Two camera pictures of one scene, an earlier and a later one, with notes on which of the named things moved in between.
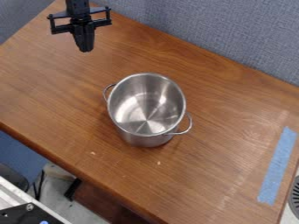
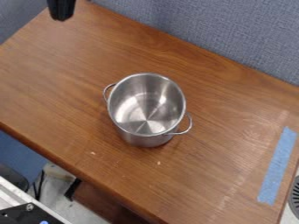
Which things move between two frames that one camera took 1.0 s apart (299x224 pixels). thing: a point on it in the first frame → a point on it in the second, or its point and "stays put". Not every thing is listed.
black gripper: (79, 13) → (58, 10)
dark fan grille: (294, 198) stays put
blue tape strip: (278, 169) stays put
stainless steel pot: (146, 108) stays put
